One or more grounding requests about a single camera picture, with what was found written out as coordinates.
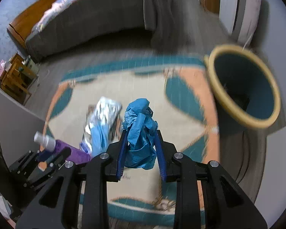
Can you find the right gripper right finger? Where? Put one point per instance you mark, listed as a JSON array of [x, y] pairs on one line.
[[205, 191]]

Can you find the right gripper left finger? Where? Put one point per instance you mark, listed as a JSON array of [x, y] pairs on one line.
[[57, 204]]

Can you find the teal glove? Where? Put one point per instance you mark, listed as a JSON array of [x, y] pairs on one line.
[[141, 127]]

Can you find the teal yellow trash bin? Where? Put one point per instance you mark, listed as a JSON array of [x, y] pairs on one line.
[[246, 92]]

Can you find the wooden bedside stand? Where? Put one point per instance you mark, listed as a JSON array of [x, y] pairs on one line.
[[16, 77]]

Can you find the silver foil wrapper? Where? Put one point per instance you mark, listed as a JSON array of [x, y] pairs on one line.
[[107, 113]]

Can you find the patterned teal beige rug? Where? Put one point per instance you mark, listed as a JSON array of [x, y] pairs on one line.
[[130, 100]]

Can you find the wooden headboard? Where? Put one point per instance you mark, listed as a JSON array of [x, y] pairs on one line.
[[20, 28]]

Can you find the light blue quilt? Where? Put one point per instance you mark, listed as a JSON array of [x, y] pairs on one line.
[[59, 7]]

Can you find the bed with grey cover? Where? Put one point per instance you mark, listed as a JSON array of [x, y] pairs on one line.
[[86, 19]]

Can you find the white air purifier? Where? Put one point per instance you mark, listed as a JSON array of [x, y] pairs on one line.
[[240, 18]]

